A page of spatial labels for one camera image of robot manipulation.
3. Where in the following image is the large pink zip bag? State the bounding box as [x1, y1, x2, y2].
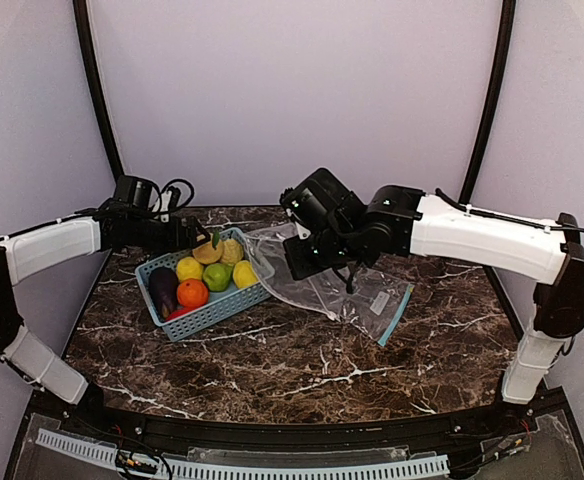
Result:
[244, 223, 345, 321]

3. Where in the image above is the purple eggplant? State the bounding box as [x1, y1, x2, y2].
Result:
[148, 267, 179, 319]

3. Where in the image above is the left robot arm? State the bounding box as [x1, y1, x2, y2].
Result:
[0, 175, 211, 406]

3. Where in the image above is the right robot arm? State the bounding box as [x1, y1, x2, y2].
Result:
[280, 168, 584, 405]

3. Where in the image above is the small blue zip bag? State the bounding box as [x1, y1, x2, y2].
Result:
[329, 268, 414, 346]

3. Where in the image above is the yellow lemon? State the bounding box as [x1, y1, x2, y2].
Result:
[175, 256, 204, 283]

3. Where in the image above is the green apple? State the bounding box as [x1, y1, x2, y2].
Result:
[202, 263, 233, 292]

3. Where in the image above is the orange tangerine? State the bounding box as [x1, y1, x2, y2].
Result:
[176, 278, 209, 309]

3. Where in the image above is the red chili pepper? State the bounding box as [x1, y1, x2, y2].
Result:
[165, 307, 196, 322]

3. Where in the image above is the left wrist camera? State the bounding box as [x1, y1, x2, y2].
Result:
[157, 178, 195, 222]

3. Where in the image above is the white cable duct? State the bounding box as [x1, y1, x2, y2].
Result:
[36, 428, 451, 480]

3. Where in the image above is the left black frame post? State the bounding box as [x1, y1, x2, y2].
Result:
[72, 0, 124, 186]

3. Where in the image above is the black frame post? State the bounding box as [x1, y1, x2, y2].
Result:
[458, 0, 517, 204]
[72, 0, 124, 186]

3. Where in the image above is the right black frame post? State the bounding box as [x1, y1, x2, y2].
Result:
[458, 0, 517, 204]

